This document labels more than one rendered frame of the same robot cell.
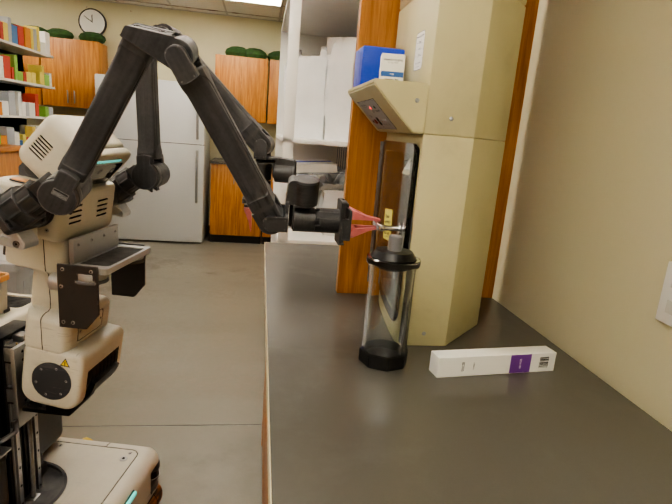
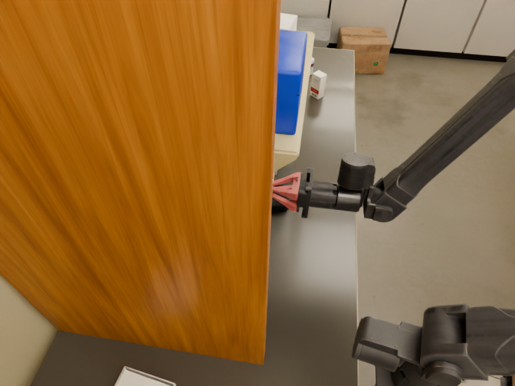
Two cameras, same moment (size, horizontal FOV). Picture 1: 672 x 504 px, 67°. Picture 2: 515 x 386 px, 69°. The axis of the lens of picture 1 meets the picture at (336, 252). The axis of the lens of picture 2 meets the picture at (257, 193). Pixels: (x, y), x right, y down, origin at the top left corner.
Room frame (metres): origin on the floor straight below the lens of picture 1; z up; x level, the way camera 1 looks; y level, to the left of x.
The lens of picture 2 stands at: (1.70, 0.06, 1.82)
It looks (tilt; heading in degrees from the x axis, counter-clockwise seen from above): 49 degrees down; 198
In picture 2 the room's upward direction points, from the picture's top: straight up
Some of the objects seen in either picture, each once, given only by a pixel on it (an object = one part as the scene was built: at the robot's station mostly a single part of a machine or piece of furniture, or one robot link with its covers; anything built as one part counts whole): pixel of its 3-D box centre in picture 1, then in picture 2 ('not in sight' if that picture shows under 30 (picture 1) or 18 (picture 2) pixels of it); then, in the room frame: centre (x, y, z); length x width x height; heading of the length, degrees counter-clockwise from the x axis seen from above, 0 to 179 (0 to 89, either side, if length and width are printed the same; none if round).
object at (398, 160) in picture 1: (389, 224); not in sight; (1.23, -0.13, 1.19); 0.30 x 0.01 x 0.40; 9
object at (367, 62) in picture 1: (378, 69); (262, 80); (1.30, -0.07, 1.56); 0.10 x 0.10 x 0.09; 9
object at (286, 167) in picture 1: (276, 160); (404, 345); (1.47, 0.19, 1.31); 0.11 x 0.09 x 0.12; 88
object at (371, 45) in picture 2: not in sight; (361, 50); (-1.56, -0.06, 0.14); 0.41 x 0.33 x 0.29; 106
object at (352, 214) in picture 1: (360, 224); (286, 191); (1.16, -0.05, 1.20); 0.09 x 0.07 x 0.07; 99
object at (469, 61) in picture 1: (448, 172); not in sight; (1.25, -0.26, 1.33); 0.32 x 0.25 x 0.77; 9
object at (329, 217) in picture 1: (330, 220); (319, 194); (1.15, 0.02, 1.20); 0.07 x 0.07 x 0.10; 9
